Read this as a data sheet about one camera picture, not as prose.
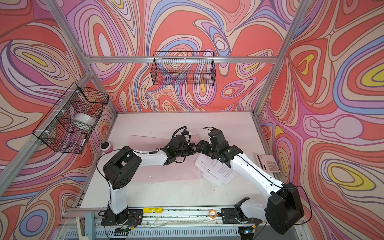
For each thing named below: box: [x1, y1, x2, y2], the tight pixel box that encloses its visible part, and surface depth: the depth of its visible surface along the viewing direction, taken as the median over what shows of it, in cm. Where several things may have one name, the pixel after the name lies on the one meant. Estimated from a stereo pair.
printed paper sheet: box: [195, 153, 239, 187], surface depth 90 cm
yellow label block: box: [142, 207, 164, 214], surface depth 76 cm
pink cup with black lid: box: [100, 141, 114, 154], surface depth 95 cm
